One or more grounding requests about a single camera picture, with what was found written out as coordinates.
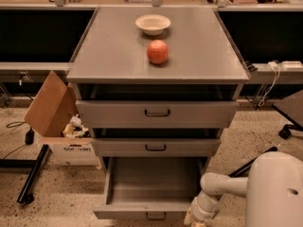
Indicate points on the grey metal drawer cabinet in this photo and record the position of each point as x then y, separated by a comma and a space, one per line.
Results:
114, 52

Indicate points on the grey top drawer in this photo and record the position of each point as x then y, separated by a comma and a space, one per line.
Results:
157, 106

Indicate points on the grey bottom drawer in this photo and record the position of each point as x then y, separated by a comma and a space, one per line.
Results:
150, 188

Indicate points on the white power strip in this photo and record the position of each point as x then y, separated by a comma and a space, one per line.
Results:
292, 65

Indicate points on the black caster chair base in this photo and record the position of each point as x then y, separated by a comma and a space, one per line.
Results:
293, 114

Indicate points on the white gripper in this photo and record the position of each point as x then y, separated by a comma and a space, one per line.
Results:
200, 212

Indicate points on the red apple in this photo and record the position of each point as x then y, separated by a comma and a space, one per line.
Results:
157, 52

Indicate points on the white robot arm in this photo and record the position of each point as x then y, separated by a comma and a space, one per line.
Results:
273, 190

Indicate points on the white ceramic bowl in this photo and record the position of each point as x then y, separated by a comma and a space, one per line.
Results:
152, 24

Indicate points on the black table leg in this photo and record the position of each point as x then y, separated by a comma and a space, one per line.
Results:
34, 166
245, 168

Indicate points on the black right table leg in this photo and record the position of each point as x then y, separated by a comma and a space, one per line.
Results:
245, 168

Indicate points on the grey drawer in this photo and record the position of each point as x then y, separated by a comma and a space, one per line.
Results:
155, 142
157, 106
150, 188

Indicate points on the open cardboard box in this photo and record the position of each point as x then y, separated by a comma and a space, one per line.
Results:
54, 116

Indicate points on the black left table leg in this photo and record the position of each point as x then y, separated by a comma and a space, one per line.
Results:
34, 166

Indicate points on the grey middle drawer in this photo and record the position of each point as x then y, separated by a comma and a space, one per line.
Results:
155, 142

